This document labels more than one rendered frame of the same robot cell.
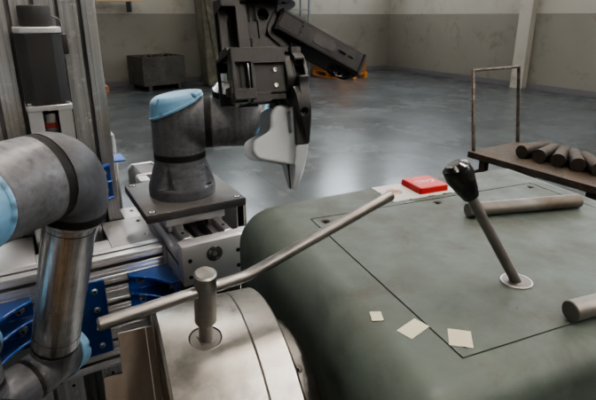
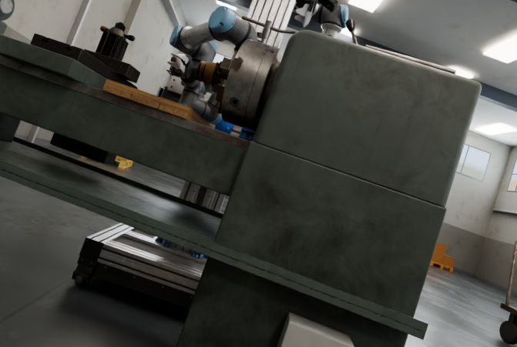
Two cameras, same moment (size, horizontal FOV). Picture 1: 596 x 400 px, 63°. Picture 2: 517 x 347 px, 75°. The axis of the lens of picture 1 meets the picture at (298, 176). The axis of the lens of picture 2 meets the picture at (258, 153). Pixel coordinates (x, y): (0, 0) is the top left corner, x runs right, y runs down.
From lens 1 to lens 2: 114 cm
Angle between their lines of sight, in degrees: 36
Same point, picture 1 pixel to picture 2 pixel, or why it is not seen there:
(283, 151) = (303, 13)
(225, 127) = not seen: hidden behind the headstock
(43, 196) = (241, 26)
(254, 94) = not seen: outside the picture
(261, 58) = not seen: outside the picture
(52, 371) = (209, 108)
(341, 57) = not seen: outside the picture
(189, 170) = not seen: hidden behind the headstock
